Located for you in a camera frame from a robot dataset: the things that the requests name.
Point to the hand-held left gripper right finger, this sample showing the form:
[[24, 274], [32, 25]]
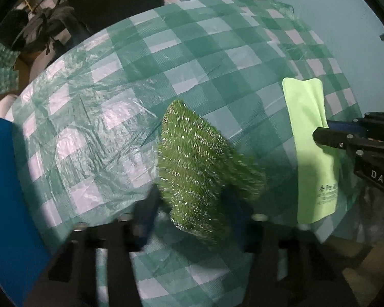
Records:
[[243, 220]]

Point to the green checkered plastic tablecloth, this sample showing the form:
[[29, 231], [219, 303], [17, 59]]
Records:
[[179, 54]]

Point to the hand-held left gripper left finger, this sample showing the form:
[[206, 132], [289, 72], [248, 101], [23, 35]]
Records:
[[145, 217]]

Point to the small green checkered cloth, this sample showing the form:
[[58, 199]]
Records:
[[0, 70]]

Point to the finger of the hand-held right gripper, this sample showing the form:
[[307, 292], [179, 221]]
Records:
[[332, 136], [380, 124]]

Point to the light green cloth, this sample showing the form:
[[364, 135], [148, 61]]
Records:
[[307, 118]]

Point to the white bedding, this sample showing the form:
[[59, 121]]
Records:
[[4, 107]]

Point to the blue board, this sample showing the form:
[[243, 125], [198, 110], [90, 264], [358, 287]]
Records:
[[12, 198]]

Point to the green sparkly scrubber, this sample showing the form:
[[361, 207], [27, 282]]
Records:
[[195, 166]]

